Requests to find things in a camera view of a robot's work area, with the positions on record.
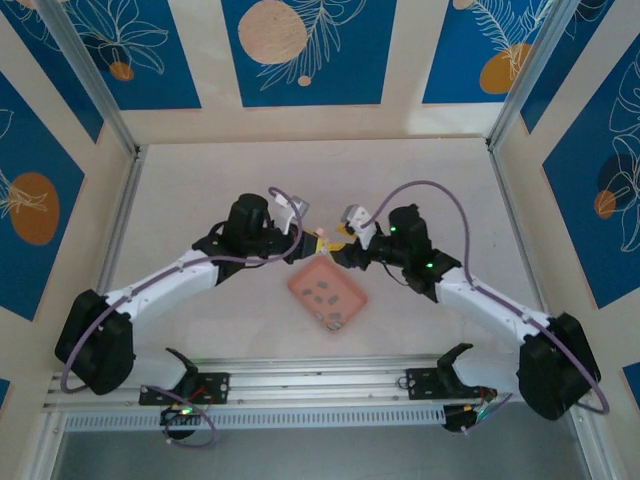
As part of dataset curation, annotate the aluminium corner post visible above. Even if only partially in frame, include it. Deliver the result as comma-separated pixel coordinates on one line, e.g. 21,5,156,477
485,0,574,151
37,0,141,159

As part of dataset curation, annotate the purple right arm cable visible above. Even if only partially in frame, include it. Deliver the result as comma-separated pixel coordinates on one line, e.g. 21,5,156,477
369,180,610,435

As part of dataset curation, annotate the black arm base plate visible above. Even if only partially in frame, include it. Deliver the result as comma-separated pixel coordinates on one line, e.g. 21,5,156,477
138,372,231,407
405,367,496,401

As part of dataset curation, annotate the aluminium table side rail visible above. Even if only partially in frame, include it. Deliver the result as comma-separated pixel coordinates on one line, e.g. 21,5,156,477
95,145,149,301
487,142,554,319

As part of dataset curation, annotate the grey slotted cable duct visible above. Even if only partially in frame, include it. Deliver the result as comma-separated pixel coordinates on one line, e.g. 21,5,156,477
63,403,447,432

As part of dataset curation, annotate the pink plastic tray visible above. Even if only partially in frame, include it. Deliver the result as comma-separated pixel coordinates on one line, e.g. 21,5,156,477
286,256,371,336

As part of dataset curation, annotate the aluminium frame leg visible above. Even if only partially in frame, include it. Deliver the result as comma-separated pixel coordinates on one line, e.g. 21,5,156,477
567,399,619,480
27,409,69,480

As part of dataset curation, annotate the aluminium frame beam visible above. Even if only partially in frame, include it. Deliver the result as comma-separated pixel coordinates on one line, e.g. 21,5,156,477
42,353,585,416

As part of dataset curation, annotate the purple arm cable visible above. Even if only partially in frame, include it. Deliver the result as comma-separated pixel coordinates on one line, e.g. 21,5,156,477
60,187,304,448
369,180,610,435

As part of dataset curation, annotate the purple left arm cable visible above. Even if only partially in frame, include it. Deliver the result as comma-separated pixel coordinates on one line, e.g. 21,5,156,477
60,187,304,448

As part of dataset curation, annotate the black control board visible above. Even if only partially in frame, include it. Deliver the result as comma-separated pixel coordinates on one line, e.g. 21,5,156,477
442,397,501,436
158,405,207,429

